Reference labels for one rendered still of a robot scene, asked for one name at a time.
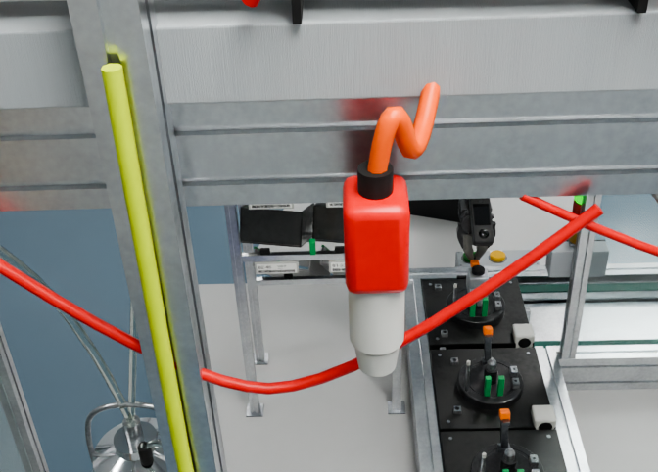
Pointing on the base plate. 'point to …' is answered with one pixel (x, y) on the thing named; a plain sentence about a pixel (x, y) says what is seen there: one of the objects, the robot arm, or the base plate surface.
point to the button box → (491, 259)
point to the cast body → (476, 277)
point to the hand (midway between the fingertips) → (474, 259)
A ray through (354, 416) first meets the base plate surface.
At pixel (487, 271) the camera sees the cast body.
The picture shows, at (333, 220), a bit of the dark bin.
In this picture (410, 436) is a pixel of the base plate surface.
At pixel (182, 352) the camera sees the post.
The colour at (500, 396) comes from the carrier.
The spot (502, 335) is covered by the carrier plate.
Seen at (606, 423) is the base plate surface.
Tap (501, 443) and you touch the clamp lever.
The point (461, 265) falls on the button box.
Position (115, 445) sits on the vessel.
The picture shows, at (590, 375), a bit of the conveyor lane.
